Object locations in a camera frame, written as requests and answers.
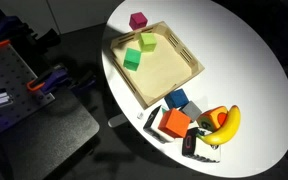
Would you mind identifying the black white box left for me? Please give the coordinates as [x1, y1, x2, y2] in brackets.
[143, 105, 174, 144]

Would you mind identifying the pink block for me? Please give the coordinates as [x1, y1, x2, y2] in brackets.
[129, 12, 148, 30]

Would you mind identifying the dark clamp with orange tip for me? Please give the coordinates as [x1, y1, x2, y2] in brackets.
[0, 16, 61, 47]

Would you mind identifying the light green block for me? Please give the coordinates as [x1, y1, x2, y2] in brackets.
[139, 33, 157, 52]

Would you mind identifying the blue block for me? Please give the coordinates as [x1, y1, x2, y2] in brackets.
[164, 89, 189, 109]

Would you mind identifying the grey perforated metal plate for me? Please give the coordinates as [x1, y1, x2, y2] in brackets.
[0, 45, 55, 133]

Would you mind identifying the yellow banana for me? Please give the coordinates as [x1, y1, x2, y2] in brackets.
[198, 105, 241, 145]

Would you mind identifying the black white box right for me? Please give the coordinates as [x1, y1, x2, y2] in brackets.
[182, 127, 221, 163]

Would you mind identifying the small white cube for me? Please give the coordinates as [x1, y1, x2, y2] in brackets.
[137, 112, 144, 119]

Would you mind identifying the dark green block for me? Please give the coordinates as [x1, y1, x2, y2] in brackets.
[123, 48, 141, 71]

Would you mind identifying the black white box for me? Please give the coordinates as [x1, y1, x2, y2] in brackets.
[143, 105, 174, 144]
[182, 127, 221, 163]

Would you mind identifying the black table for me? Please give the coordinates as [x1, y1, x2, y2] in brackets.
[0, 89, 99, 180]

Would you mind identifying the purple clamp with orange tip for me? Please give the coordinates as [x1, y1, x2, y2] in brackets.
[26, 65, 96, 95]

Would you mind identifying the grey block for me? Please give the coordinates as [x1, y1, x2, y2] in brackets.
[180, 101, 202, 122]

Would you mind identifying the orange block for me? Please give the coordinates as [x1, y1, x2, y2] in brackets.
[158, 108, 191, 138]

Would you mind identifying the wooden crate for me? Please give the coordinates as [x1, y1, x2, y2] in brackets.
[110, 21, 204, 109]

